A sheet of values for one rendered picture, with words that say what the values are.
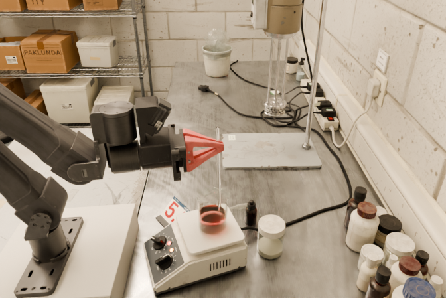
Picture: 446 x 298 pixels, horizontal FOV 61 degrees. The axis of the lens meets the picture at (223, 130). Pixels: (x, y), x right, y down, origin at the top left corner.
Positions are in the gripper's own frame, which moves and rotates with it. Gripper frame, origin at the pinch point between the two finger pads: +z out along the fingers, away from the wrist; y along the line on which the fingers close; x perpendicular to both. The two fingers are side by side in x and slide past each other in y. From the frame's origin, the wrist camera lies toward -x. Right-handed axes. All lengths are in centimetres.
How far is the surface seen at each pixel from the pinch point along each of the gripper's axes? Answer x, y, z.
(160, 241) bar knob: 21.5, -0.4, -13.0
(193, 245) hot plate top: 19.4, -4.9, -6.5
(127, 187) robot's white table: 28.0, 28.2, -21.5
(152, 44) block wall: 54, 249, -11
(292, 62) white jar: 23, 103, 53
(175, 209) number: 25.5, 13.5, -9.0
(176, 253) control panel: 22.1, -4.0, -10.0
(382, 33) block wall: -8, 38, 54
